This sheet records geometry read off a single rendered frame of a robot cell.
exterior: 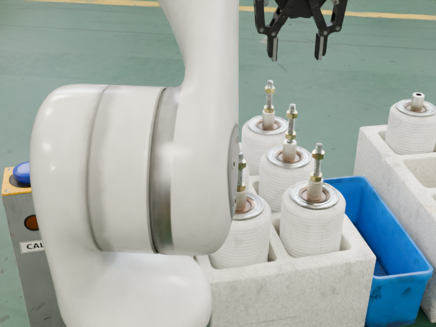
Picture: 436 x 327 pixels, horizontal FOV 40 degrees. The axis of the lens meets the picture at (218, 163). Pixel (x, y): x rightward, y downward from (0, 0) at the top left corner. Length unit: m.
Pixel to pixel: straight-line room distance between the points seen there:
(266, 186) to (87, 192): 0.73
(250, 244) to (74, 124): 0.60
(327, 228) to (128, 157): 0.64
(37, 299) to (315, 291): 0.42
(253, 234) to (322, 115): 0.92
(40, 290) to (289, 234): 0.38
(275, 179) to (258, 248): 0.15
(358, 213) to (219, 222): 0.98
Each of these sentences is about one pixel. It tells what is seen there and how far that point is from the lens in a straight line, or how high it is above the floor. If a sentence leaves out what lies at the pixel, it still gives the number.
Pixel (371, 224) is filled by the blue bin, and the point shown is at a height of 0.05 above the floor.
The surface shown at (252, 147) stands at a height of 0.23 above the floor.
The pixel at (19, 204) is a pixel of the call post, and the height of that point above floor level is 0.30.
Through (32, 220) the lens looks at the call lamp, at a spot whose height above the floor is 0.27.
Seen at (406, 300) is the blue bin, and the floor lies 0.06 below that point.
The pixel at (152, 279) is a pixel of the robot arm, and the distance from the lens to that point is 0.37.
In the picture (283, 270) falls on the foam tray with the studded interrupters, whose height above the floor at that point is 0.18.
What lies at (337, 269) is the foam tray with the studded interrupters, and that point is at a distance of 0.92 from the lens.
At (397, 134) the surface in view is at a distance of 1.22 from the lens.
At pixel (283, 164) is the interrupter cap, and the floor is 0.25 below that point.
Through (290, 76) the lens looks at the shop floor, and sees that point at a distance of 1.99.
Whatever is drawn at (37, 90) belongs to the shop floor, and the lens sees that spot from 1.95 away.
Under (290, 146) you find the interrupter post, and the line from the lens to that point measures 0.99.
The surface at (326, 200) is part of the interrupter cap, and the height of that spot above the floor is 0.25.
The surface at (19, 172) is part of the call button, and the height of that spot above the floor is 0.33.
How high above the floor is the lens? 0.76
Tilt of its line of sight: 31 degrees down
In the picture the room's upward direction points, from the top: straight up
